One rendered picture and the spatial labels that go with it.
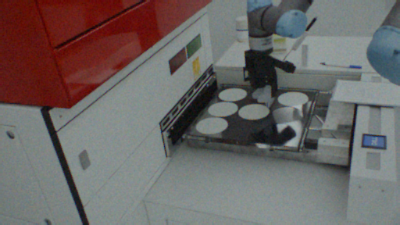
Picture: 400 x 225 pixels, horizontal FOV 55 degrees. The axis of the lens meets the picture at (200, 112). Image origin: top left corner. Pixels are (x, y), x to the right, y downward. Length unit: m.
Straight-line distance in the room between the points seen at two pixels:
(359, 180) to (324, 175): 0.22
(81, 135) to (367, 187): 0.64
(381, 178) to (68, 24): 0.71
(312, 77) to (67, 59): 0.92
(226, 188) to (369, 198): 0.37
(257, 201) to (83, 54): 0.58
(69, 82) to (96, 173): 0.26
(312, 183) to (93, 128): 0.60
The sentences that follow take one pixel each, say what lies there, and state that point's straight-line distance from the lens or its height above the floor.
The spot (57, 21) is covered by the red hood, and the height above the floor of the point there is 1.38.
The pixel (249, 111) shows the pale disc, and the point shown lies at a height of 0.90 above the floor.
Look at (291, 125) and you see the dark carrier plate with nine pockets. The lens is 1.21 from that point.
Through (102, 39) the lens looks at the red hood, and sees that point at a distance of 0.82.
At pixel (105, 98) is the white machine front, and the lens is 0.92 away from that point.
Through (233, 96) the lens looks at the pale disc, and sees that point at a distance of 1.40.
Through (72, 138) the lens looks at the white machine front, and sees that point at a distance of 0.84.
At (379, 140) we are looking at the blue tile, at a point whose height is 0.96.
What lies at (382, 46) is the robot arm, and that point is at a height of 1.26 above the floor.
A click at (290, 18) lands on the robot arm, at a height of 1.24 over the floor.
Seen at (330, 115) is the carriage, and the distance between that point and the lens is 1.31.
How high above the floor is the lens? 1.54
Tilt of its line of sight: 29 degrees down
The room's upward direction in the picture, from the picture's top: 8 degrees counter-clockwise
